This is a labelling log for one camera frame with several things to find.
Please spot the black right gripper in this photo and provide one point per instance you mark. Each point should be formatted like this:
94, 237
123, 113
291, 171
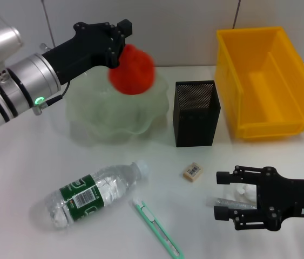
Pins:
292, 197

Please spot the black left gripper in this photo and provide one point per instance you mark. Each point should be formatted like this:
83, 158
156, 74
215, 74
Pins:
87, 48

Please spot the white paper ball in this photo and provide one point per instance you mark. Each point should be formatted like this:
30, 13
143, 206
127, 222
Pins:
244, 192

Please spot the silver glitter pen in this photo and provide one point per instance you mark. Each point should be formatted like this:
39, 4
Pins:
232, 203

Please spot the orange fruit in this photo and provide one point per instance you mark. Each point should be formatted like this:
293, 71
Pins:
132, 73

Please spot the green utility knife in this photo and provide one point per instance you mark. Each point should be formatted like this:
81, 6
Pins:
157, 226

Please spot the clear green-label water bottle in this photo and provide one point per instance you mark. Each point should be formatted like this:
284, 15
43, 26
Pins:
87, 195

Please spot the beige eraser with barcode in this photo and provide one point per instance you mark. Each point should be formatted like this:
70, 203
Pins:
193, 171

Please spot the green glass fruit plate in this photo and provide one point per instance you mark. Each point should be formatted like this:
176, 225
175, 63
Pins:
105, 116

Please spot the black mesh pen holder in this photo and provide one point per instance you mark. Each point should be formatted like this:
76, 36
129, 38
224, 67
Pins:
195, 126

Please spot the yellow plastic bin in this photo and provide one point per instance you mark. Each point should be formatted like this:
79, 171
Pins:
265, 108

